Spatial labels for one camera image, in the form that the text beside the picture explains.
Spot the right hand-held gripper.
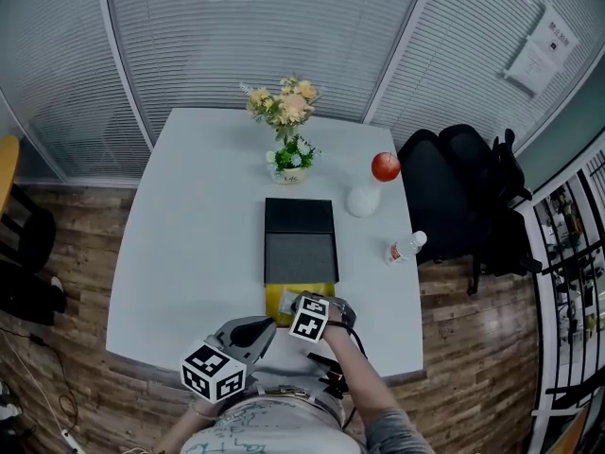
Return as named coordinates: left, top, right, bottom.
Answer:
left=288, top=291, right=357, bottom=344

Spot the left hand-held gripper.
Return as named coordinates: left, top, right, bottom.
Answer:
left=181, top=316, right=278, bottom=404

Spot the small white packet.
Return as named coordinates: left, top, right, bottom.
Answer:
left=278, top=288, right=303, bottom=315

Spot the black box yellow drawer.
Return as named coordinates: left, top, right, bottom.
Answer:
left=263, top=197, right=340, bottom=329

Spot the person's left forearm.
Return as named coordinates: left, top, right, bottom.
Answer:
left=153, top=399, right=223, bottom=454

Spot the person's right forearm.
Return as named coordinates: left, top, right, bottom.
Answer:
left=323, top=323, right=434, bottom=454

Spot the black waist-mounted device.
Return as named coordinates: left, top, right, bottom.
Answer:
left=306, top=351, right=354, bottom=400

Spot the person's white printed shirt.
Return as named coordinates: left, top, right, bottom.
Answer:
left=179, top=371, right=368, bottom=454

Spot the clear bottle red label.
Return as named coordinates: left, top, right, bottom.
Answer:
left=385, top=230, right=428, bottom=267

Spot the white round vase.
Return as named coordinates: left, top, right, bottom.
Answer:
left=347, top=184, right=382, bottom=218

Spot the small potted green plant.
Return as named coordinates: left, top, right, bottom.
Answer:
left=264, top=133, right=322, bottom=186

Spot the black mesh office chair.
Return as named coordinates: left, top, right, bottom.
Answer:
left=397, top=129, right=483, bottom=267

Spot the red apple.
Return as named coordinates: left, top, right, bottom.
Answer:
left=371, top=151, right=402, bottom=183

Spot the peach flower bouquet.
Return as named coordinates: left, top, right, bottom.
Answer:
left=238, top=77, right=325, bottom=144

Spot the round wooden table black base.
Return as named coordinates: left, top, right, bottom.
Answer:
left=0, top=134, right=57, bottom=273

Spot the black office chair with headrest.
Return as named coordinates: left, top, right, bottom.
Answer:
left=438, top=123, right=545, bottom=297

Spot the white shelf black grid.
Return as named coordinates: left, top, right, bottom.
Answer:
left=514, top=144, right=605, bottom=454

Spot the white printed paper sheet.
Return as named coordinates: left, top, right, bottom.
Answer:
left=503, top=40, right=559, bottom=98

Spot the white paper sign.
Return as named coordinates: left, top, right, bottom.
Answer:
left=531, top=3, right=580, bottom=61

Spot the black cable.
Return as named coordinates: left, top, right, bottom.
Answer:
left=0, top=326, right=79, bottom=437

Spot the orange chair white frame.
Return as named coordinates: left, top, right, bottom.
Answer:
left=560, top=407, right=592, bottom=454

